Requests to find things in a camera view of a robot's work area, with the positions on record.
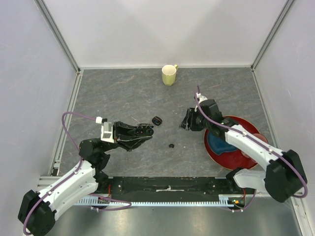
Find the blue leaf-shaped dish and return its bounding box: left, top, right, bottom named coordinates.
left=207, top=133, right=238, bottom=155

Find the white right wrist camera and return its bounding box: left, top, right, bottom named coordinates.
left=194, top=92, right=208, bottom=112

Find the white slotted cable duct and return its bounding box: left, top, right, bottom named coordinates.
left=76, top=193, right=247, bottom=207

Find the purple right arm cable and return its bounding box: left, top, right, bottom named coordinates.
left=194, top=85, right=309, bottom=213

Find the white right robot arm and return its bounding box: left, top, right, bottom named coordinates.
left=180, top=93, right=308, bottom=203

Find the pale green mug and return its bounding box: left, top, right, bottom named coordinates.
left=161, top=64, right=178, bottom=86

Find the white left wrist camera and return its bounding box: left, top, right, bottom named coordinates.
left=95, top=117, right=115, bottom=143

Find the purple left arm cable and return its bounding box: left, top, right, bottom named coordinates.
left=23, top=112, right=133, bottom=236

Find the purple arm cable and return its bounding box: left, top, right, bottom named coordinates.
left=23, top=112, right=133, bottom=236
left=194, top=85, right=309, bottom=213

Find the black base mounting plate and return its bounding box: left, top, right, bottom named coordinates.
left=95, top=177, right=254, bottom=203

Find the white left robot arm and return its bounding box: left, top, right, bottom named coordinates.
left=18, top=119, right=154, bottom=236

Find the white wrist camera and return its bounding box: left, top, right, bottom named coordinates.
left=194, top=92, right=208, bottom=112
left=95, top=117, right=115, bottom=143

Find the aluminium frame post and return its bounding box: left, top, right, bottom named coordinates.
left=34, top=0, right=81, bottom=74
left=251, top=0, right=297, bottom=72

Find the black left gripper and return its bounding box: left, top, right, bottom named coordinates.
left=101, top=120, right=153, bottom=152

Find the black case with gold line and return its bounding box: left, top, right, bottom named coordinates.
left=152, top=116, right=162, bottom=126

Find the aluminium frame post right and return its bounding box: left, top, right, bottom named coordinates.
left=251, top=0, right=297, bottom=72

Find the aluminium frame post left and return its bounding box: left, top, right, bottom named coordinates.
left=34, top=0, right=81, bottom=74

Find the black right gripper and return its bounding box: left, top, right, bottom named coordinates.
left=178, top=108, right=211, bottom=132

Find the red round plate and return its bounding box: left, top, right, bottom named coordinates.
left=204, top=116, right=268, bottom=171

